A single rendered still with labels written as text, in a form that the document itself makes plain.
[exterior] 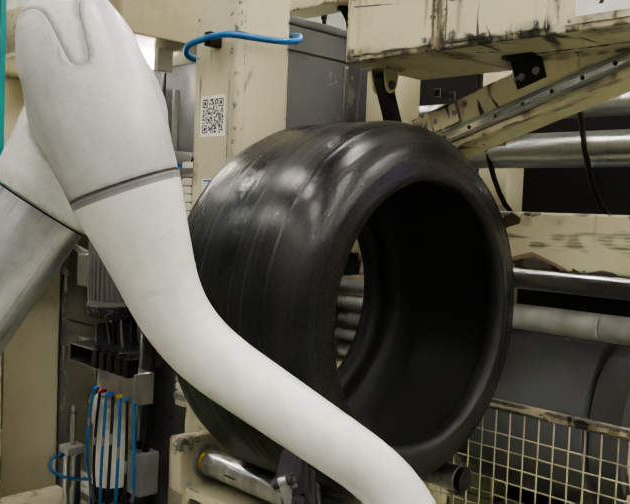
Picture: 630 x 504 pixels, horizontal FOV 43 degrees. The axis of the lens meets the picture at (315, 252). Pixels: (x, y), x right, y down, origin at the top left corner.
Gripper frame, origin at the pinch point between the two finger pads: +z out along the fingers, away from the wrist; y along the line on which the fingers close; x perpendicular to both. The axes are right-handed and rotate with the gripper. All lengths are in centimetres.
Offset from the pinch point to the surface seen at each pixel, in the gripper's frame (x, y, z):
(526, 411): 32, 33, 37
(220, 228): -4.2, -24.2, 22.2
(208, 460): -22.8, 16.3, 25.3
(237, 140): -3, -27, 55
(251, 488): -14.8, 17.4, 16.6
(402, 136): 24.5, -25.7, 32.3
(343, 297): 2, 19, 74
